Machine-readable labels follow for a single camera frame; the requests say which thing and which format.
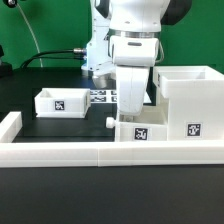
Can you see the white front drawer with tag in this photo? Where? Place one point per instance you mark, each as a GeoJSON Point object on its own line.
{"type": "Point", "coordinates": [150, 125]}

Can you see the white drawer with tag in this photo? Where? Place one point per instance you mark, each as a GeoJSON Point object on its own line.
{"type": "Point", "coordinates": [150, 125]}
{"type": "Point", "coordinates": [62, 102]}

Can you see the white drawer cabinet box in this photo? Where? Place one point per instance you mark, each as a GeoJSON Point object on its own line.
{"type": "Point", "coordinates": [193, 98]}

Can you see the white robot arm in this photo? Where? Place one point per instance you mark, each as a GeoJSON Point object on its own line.
{"type": "Point", "coordinates": [130, 18]}

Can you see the white fiducial marker sheet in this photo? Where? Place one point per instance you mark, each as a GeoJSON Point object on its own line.
{"type": "Point", "coordinates": [103, 96]}

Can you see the white U-shaped table fence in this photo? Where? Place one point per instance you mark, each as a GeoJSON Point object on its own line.
{"type": "Point", "coordinates": [101, 154]}

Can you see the black device at left edge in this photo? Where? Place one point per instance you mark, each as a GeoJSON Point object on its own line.
{"type": "Point", "coordinates": [5, 68]}

